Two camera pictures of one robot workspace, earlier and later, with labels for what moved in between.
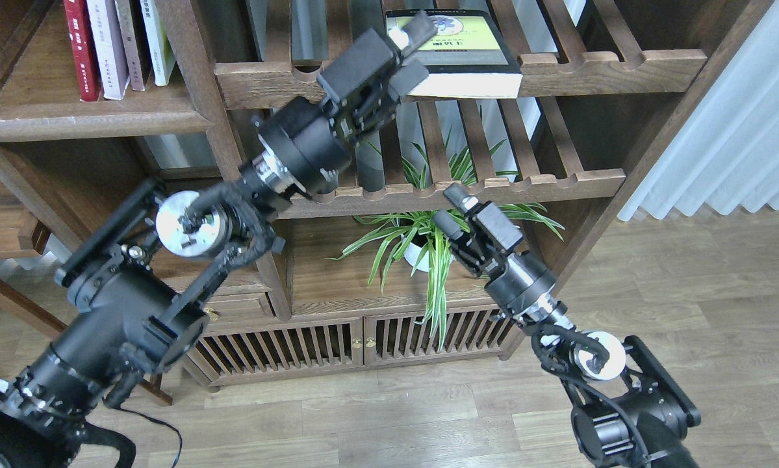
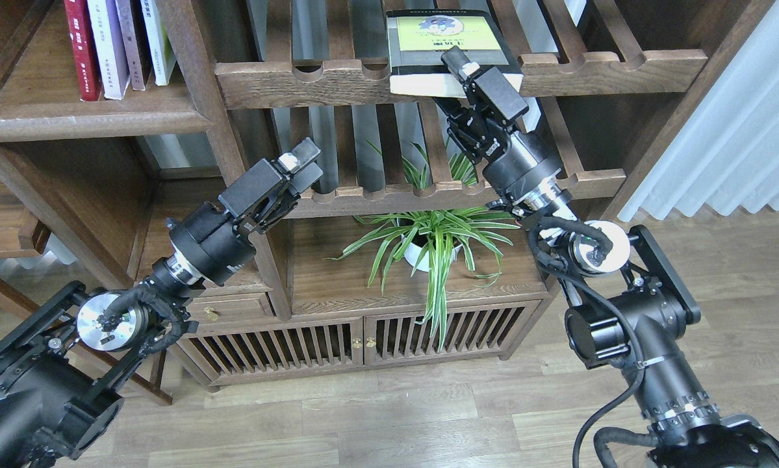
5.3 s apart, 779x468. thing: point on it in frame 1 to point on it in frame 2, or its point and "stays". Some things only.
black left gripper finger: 368,58 to 265,175
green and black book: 465,59 stays
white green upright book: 159,47 stays
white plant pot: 412,253 stays
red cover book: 84,49 stays
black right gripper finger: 406,80 to 303,179
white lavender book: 110,47 stays
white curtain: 743,147 stays
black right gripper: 520,283 to 511,158
